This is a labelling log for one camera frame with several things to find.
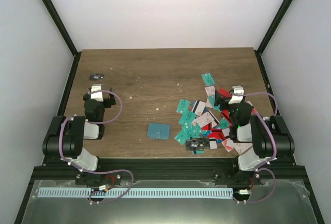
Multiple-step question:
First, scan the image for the black VIP card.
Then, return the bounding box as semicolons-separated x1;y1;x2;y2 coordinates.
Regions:
185;138;210;151

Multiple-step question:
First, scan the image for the blue leather card holder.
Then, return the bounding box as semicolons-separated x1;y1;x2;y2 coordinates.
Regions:
147;123;170;140

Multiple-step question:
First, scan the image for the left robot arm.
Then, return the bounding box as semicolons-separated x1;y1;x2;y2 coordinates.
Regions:
42;84;118;185

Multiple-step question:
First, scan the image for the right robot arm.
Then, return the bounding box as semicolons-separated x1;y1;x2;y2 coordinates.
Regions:
214;86;295;184

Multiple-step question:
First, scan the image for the small black card far left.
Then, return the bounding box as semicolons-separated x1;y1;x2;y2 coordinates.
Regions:
89;73;104;81

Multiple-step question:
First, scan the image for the white card with red pattern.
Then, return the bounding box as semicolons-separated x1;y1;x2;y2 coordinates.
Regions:
204;85;215;97

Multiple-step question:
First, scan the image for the teal card top right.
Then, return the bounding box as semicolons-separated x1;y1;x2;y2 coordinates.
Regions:
201;73;215;86

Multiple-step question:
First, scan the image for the teal VIP card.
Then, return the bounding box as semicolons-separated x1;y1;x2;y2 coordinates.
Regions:
176;99;190;114

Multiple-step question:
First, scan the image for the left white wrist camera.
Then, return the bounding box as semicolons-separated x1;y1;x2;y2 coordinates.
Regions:
88;84;103;102

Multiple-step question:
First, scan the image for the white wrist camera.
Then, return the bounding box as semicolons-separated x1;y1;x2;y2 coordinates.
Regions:
229;85;244;104
88;84;103;102

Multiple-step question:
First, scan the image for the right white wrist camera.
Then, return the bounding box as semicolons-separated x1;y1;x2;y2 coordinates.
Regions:
229;85;244;104

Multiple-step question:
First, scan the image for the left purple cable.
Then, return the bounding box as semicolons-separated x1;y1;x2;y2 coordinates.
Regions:
58;89;134;204

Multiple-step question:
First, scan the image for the purple cable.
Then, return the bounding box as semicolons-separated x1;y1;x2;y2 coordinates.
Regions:
58;89;134;204
235;92;279;205

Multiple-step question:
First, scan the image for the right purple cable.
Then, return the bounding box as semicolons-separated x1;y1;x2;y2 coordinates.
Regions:
235;92;279;205

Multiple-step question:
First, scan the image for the black aluminium frame rail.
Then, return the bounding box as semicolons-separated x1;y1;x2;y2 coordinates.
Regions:
33;156;307;183

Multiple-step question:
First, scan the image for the light blue slotted cable duct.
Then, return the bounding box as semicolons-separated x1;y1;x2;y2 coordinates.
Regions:
37;187;233;199

